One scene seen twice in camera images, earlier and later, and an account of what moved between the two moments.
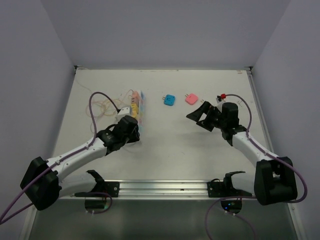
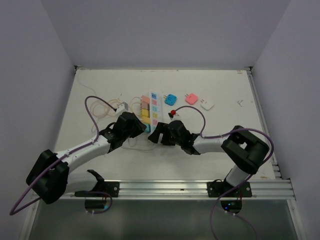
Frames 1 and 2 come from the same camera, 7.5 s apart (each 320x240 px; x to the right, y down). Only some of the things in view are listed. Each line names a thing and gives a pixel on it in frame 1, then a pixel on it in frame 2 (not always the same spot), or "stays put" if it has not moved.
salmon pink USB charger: [135, 96] → [145, 99]
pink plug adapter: [191, 99] stays put
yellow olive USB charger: [134, 107] → [145, 112]
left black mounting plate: [101, 189] stays put
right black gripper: [196, 115] → [161, 128]
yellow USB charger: [134, 113] → [146, 119]
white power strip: [141, 110] → [156, 109]
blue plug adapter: [169, 100] stays put
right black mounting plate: [225, 189] stays put
